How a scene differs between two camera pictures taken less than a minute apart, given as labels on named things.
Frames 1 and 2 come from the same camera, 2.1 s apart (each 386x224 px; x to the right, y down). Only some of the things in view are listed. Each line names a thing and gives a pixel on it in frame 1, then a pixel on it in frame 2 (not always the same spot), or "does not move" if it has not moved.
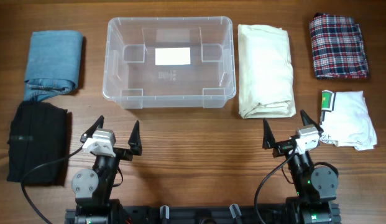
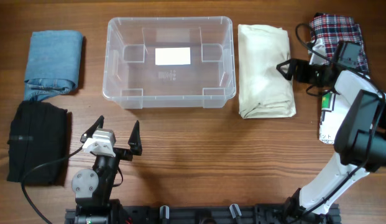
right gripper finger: x=268 y=139 to x=289 y=73
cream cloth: x=266 y=73 does not move
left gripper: x=134 y=142 does not move
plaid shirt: x=337 y=47 does not move
